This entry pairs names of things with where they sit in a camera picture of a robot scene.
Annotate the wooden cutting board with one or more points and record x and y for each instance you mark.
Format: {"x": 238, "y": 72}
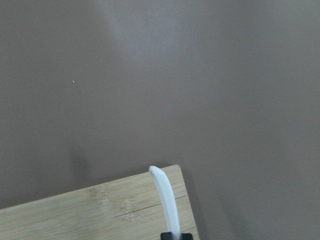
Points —
{"x": 124, "y": 209}

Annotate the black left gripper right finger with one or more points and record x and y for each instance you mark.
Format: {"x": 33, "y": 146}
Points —
{"x": 186, "y": 236}

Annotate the white ceramic spoon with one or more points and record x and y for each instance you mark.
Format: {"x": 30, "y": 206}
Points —
{"x": 168, "y": 201}

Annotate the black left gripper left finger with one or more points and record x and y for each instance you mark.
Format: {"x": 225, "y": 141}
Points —
{"x": 166, "y": 236}

